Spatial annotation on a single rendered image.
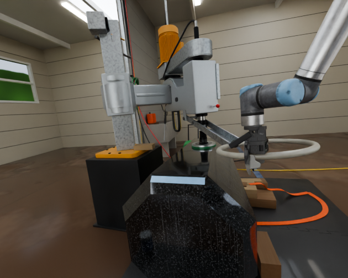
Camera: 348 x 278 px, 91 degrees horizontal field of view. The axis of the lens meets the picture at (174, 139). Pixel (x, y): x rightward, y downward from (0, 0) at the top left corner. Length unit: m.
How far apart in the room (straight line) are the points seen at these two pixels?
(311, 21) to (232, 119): 3.51
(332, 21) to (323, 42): 0.06
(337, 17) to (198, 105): 0.91
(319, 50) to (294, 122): 5.96
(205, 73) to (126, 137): 1.01
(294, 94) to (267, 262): 1.10
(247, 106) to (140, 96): 1.34
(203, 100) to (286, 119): 5.35
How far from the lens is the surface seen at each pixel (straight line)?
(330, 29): 0.81
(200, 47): 1.49
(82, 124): 8.01
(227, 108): 6.17
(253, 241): 1.07
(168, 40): 2.19
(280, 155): 0.83
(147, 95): 1.92
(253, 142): 0.78
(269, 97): 0.71
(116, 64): 1.91
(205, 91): 1.46
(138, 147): 1.77
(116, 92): 1.79
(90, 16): 1.98
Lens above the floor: 1.15
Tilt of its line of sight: 10 degrees down
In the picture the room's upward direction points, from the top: 5 degrees counter-clockwise
